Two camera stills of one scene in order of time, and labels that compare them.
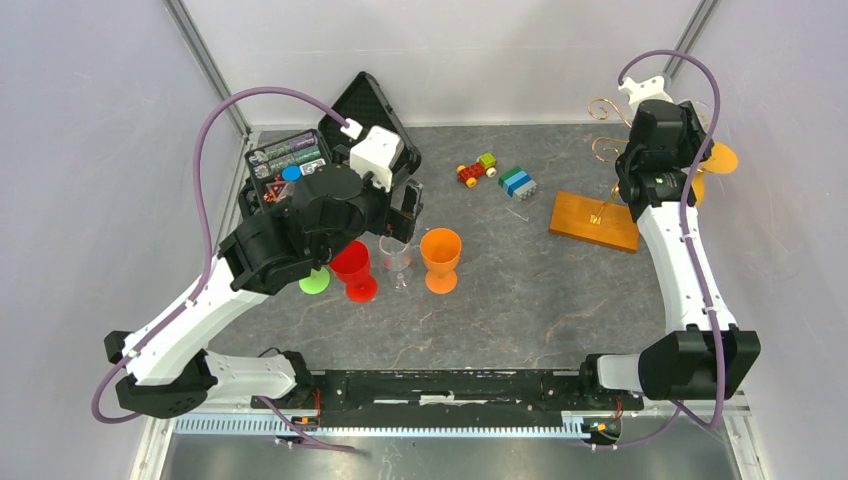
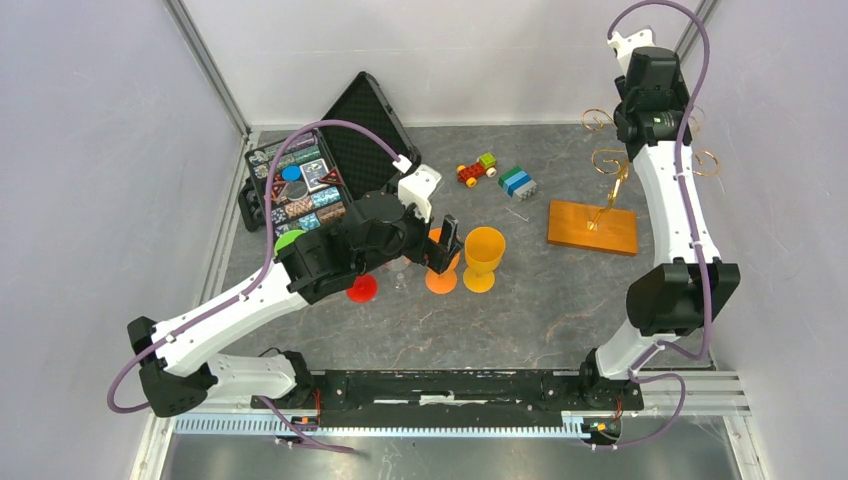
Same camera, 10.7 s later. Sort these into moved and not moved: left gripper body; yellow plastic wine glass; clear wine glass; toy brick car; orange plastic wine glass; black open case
Moved: yellow plastic wine glass; left gripper body
Not moved: black open case; orange plastic wine glass; clear wine glass; toy brick car
